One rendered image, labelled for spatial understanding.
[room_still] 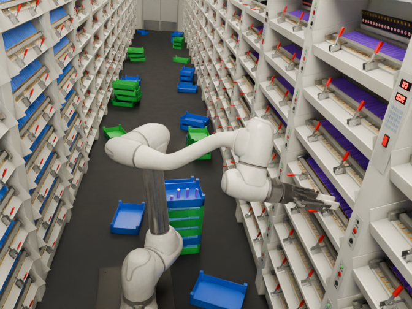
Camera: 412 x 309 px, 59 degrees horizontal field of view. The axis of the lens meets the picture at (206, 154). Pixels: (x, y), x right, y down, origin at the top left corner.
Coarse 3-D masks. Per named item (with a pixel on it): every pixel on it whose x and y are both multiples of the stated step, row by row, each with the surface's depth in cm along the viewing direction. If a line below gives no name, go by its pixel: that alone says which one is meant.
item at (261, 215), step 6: (252, 204) 244; (258, 204) 242; (258, 210) 237; (264, 210) 226; (258, 216) 229; (264, 216) 229; (258, 222) 227; (264, 222) 226; (264, 228) 221; (264, 234) 212
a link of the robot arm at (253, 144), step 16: (240, 128) 127; (256, 128) 122; (272, 128) 124; (192, 144) 136; (208, 144) 132; (224, 144) 130; (240, 144) 123; (256, 144) 121; (272, 144) 124; (144, 160) 142; (160, 160) 140; (176, 160) 137; (192, 160) 137; (240, 160) 125; (256, 160) 122
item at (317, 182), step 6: (300, 162) 174; (306, 162) 171; (300, 168) 170; (306, 168) 167; (312, 174) 162; (318, 180) 157; (318, 186) 154; (324, 192) 149; (336, 210) 139; (342, 216) 135; (336, 222) 135; (342, 222) 134; (348, 222) 132
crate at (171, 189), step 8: (168, 184) 241; (176, 184) 242; (184, 184) 244; (192, 184) 245; (168, 192) 241; (176, 192) 241; (184, 192) 242; (192, 192) 243; (200, 192) 238; (168, 200) 223; (176, 200) 224; (184, 200) 226; (192, 200) 227; (200, 200) 229
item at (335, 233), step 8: (296, 152) 176; (304, 152) 177; (288, 160) 178; (296, 160) 178; (288, 168) 179; (296, 168) 173; (296, 176) 167; (304, 184) 161; (320, 216) 141; (328, 216) 140; (328, 224) 137; (336, 224) 136; (328, 232) 136; (336, 232) 132; (344, 232) 131; (336, 240) 129; (336, 248) 130
